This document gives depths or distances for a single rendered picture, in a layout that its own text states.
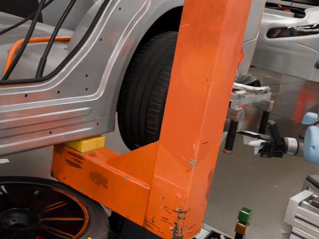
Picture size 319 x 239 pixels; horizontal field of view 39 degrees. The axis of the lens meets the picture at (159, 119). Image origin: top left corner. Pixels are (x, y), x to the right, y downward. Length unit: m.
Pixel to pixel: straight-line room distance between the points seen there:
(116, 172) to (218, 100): 0.50
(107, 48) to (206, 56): 0.53
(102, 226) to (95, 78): 0.57
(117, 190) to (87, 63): 0.50
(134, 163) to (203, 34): 0.56
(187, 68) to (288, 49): 3.09
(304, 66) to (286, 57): 0.21
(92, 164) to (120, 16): 0.60
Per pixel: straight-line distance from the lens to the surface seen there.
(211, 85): 1.41
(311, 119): 2.00
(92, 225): 1.70
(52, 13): 3.86
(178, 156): 1.51
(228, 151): 1.92
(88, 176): 1.82
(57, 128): 1.70
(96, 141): 1.88
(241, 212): 1.67
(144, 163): 1.64
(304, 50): 4.53
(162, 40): 2.10
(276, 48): 4.49
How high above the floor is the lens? 1.37
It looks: 16 degrees down
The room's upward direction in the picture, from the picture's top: 10 degrees clockwise
